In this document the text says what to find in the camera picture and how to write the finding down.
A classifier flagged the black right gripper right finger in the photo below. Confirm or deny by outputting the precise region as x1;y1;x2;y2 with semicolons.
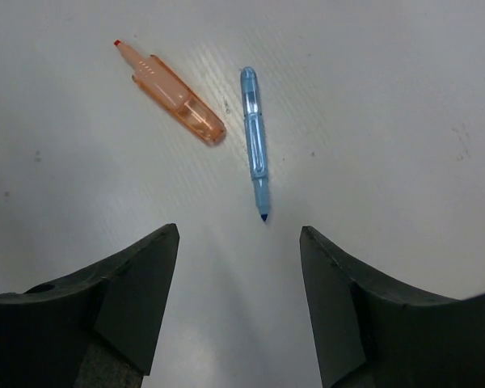
300;226;485;387

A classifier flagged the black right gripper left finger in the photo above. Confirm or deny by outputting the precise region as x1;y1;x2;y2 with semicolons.
0;224;179;387

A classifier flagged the blue highlighter pen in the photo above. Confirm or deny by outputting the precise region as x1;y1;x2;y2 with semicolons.
240;66;271;222

